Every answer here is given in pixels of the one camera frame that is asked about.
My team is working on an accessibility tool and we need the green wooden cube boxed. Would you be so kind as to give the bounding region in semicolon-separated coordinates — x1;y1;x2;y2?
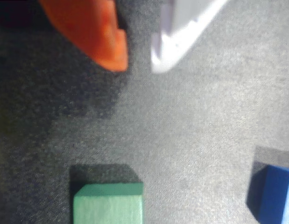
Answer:
73;182;145;224

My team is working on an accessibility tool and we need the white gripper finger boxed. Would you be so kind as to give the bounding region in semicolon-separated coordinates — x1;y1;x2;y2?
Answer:
150;0;229;74

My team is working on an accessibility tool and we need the blue wooden cube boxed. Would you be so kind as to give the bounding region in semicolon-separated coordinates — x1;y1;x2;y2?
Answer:
246;164;289;224

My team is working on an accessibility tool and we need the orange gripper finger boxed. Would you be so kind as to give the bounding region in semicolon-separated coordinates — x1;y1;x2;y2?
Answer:
38;0;129;72

